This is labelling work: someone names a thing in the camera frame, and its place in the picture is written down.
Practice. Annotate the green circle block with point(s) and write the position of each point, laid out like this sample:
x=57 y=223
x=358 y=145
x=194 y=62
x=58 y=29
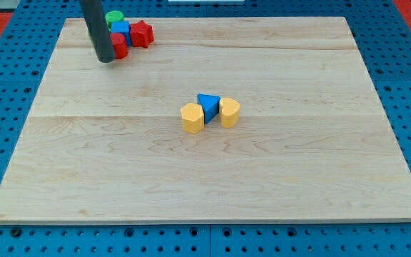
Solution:
x=114 y=16

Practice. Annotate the yellow hexagon block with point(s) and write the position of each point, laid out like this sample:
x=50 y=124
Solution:
x=192 y=118

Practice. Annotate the blue triangle block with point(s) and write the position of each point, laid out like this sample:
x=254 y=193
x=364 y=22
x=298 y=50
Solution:
x=210 y=106

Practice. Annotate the yellow heart block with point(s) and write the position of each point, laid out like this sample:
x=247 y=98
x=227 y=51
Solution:
x=229 y=110

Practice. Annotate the light wooden board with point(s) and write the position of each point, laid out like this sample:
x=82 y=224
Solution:
x=104 y=144

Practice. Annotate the red star block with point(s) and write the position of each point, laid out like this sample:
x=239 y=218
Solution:
x=141 y=34

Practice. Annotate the red cylinder block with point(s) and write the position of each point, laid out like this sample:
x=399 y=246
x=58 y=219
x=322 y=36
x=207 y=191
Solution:
x=119 y=45

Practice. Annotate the blue cube block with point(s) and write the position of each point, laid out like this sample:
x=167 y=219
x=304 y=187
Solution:
x=122 y=27

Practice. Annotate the dark grey cylindrical pointer rod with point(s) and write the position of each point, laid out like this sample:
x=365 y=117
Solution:
x=98 y=29

